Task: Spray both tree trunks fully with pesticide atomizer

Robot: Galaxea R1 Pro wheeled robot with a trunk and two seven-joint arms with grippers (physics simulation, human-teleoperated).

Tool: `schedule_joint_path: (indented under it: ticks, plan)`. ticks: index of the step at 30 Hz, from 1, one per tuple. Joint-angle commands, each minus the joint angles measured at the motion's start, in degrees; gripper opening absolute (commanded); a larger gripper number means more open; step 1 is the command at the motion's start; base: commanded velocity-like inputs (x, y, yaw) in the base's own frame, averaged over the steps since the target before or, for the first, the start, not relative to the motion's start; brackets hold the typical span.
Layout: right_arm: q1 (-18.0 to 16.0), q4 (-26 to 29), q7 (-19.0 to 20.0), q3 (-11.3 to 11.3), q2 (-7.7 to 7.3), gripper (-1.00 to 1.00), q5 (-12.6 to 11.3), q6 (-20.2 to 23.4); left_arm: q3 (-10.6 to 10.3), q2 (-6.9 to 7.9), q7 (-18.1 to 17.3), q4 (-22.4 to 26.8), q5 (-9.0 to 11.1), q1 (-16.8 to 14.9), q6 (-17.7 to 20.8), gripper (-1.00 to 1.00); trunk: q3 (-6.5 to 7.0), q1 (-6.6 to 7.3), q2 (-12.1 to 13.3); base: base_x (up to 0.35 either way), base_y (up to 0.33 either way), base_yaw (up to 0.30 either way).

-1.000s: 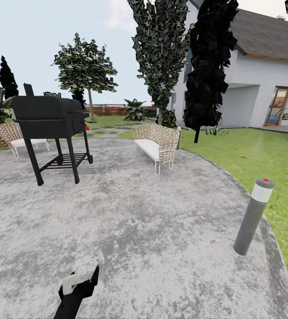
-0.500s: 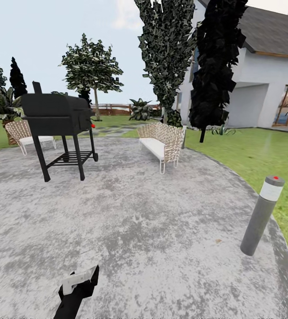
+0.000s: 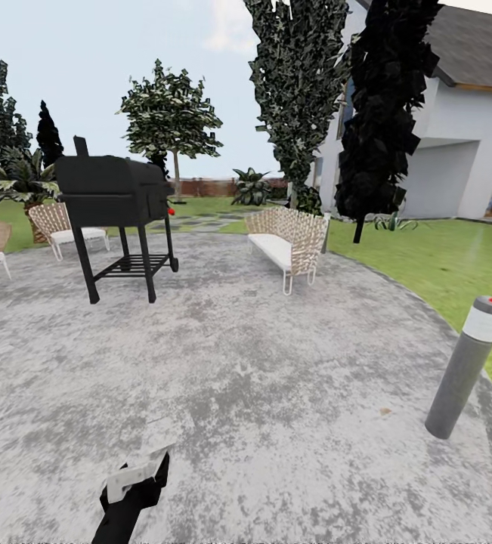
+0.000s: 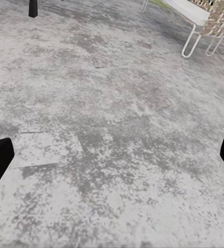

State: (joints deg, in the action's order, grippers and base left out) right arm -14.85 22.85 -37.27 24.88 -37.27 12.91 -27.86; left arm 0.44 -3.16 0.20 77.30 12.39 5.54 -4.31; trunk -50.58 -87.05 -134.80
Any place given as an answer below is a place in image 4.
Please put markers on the garden chair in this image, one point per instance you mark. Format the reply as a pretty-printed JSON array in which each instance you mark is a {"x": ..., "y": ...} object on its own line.
[{"x": 202, "y": 14}]

